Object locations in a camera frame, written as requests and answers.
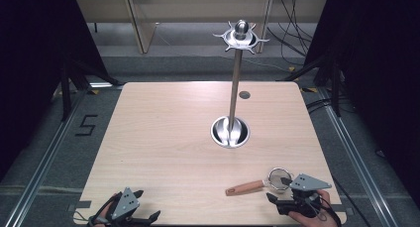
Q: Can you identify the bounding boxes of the person's left hand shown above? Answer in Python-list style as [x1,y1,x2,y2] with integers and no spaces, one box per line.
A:
[93,192,119,227]

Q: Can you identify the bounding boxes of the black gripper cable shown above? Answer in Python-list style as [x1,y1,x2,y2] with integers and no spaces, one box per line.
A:
[305,192,343,227]

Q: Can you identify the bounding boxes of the aluminium floor rail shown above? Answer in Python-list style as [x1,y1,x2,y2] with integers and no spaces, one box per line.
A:
[315,86,412,227]
[2,82,124,227]

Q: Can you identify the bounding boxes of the thin green gripper cable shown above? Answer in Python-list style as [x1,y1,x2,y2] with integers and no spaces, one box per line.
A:
[72,209,100,227]

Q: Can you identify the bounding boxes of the person's right hand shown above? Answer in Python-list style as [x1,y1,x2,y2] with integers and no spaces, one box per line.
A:
[287,189,340,227]

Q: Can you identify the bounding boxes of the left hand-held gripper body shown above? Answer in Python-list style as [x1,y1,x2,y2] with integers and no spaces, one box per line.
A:
[104,186,149,227]

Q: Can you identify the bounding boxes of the black floor cable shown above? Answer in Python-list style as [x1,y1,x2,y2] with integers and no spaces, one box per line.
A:
[331,175,366,227]

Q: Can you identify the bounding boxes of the metal utensil rack stand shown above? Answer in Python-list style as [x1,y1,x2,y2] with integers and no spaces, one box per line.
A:
[209,19,270,150]

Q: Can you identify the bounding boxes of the black curtain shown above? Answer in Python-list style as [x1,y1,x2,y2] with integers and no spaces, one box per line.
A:
[302,0,420,201]
[0,0,110,183]

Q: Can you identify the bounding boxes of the wooden-handled mesh strainer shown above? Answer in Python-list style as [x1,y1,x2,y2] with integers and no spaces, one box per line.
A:
[225,167,294,197]

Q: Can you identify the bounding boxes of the light wooden bench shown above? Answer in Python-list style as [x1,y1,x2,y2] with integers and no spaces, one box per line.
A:
[75,0,329,56]

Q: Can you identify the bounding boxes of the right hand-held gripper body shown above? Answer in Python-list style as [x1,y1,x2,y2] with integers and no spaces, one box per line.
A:
[274,172,333,219]

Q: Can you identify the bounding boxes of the black stand legs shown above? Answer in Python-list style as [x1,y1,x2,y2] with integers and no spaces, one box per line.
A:
[58,53,124,123]
[276,53,344,118]

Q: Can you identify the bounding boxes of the bundle of black floor cables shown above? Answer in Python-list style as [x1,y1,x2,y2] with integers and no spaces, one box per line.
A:
[266,0,315,67]

